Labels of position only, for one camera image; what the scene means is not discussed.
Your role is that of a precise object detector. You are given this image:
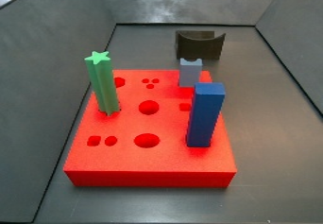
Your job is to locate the green star peg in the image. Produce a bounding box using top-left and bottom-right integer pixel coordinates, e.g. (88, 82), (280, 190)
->
(84, 51), (120, 115)

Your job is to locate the dark blue square peg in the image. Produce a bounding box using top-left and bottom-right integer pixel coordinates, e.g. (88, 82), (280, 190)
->
(185, 82), (225, 147)

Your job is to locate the grey-blue notched peg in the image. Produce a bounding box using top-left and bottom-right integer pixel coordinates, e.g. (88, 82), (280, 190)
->
(178, 58), (201, 87)

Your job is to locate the black curved fixture stand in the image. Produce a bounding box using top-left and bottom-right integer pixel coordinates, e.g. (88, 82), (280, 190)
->
(174, 30), (225, 60)

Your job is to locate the red foam hole board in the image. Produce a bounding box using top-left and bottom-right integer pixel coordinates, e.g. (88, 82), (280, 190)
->
(62, 70), (237, 187)

